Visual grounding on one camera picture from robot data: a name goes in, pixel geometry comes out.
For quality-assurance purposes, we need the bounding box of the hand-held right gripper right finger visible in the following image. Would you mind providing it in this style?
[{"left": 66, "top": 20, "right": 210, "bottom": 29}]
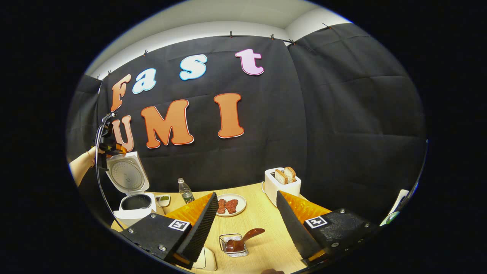
[{"left": 276, "top": 190, "right": 382, "bottom": 268}]

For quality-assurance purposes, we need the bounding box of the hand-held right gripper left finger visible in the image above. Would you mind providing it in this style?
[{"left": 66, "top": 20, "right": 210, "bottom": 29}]
[{"left": 119, "top": 191, "right": 219, "bottom": 269}]

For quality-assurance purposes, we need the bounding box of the white rice cooker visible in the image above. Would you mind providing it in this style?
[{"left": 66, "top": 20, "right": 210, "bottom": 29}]
[{"left": 105, "top": 151, "right": 157, "bottom": 228}]

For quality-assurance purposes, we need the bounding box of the brown wooden spoon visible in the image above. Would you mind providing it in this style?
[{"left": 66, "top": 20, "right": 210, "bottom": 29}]
[{"left": 225, "top": 228, "right": 266, "bottom": 253}]

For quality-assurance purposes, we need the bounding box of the wire chopstick holder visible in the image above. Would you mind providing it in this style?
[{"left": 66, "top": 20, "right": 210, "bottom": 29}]
[{"left": 219, "top": 233, "right": 250, "bottom": 258}]

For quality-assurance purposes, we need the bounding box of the cream square container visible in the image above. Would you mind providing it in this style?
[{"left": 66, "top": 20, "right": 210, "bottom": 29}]
[{"left": 191, "top": 247, "right": 217, "bottom": 272}]

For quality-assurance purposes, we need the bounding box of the clear plastic water bottle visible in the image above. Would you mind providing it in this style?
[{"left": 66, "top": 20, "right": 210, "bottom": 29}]
[{"left": 178, "top": 178, "right": 195, "bottom": 204}]

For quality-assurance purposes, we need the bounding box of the white toaster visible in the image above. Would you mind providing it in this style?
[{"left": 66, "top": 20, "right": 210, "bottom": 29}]
[{"left": 264, "top": 167, "right": 302, "bottom": 207}]

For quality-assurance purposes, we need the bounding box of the white round plate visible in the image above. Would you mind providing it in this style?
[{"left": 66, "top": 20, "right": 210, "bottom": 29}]
[{"left": 216, "top": 194, "right": 247, "bottom": 217}]

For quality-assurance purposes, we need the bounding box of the black backdrop cloth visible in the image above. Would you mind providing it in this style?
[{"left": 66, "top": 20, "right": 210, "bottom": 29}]
[{"left": 65, "top": 23, "right": 427, "bottom": 225}]

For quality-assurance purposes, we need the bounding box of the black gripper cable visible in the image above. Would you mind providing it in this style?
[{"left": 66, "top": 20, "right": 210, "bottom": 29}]
[{"left": 94, "top": 112, "right": 128, "bottom": 232}]

